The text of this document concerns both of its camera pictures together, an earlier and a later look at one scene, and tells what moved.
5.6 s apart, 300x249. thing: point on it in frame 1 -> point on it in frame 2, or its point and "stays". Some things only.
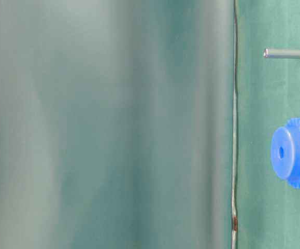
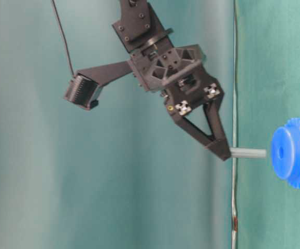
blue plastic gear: (293, 152) stays
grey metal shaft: (285, 53) -> (237, 152)
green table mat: (270, 92) stays
